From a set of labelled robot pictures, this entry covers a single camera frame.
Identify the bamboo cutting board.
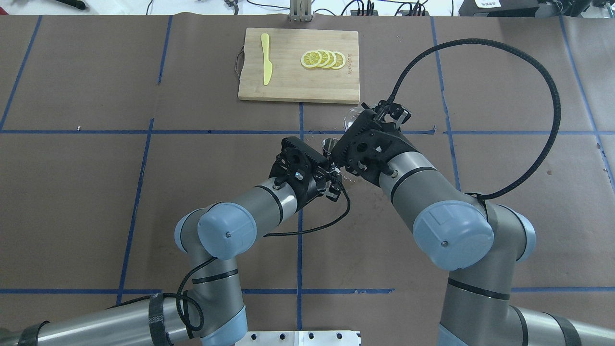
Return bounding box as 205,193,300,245
238,27,360,104

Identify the aluminium frame post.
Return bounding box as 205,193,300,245
289,0,314,23

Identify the yellow plastic knife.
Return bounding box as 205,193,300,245
260,33,274,86

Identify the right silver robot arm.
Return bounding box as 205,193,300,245
332,108,614,346

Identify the steel double jigger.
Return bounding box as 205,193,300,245
321,137,339,160

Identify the right black camera cable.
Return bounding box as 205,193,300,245
384,38,562,200

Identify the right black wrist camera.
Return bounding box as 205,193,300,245
360,100,412,131

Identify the clear glass cup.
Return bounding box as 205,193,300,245
343,106,365,134

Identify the black box device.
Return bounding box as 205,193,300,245
458,0,540,17

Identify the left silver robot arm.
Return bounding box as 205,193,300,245
1,136,343,346

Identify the white pedestal column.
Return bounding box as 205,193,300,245
235,330,362,346

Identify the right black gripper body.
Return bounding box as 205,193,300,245
331,110,417,185

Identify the black hand tool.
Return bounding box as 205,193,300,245
56,0,87,11

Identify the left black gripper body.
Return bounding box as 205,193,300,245
269,136,331,210

